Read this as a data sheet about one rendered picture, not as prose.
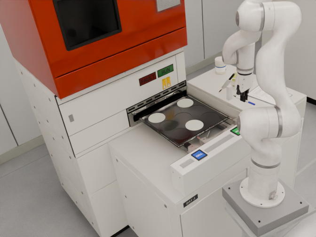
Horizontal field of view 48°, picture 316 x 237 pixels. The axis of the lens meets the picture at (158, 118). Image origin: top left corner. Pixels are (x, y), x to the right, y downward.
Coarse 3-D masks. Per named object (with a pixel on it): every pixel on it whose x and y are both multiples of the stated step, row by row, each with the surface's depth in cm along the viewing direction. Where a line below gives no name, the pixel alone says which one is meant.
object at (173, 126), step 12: (168, 108) 212; (180, 108) 210; (192, 108) 209; (204, 108) 207; (168, 120) 201; (180, 120) 200; (204, 120) 197; (216, 120) 196; (168, 132) 192; (180, 132) 191; (192, 132) 190
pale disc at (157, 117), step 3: (153, 114) 208; (156, 114) 208; (159, 114) 207; (162, 114) 207; (150, 117) 206; (153, 117) 206; (156, 117) 205; (159, 117) 205; (162, 117) 205; (165, 117) 204; (150, 120) 203; (153, 120) 203; (156, 120) 203; (159, 120) 202; (162, 120) 202
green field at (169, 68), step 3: (168, 66) 208; (171, 66) 210; (162, 69) 206; (165, 69) 208; (168, 69) 209; (171, 69) 211; (159, 72) 206; (162, 72) 207; (165, 72) 209; (168, 72) 210; (159, 75) 207; (162, 75) 208
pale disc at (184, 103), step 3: (183, 99) 218; (186, 99) 217; (189, 99) 217; (177, 102) 216; (180, 102) 216; (183, 102) 215; (186, 102) 215; (189, 102) 214; (192, 102) 214; (180, 105) 213; (183, 105) 212; (186, 105) 212; (189, 105) 211
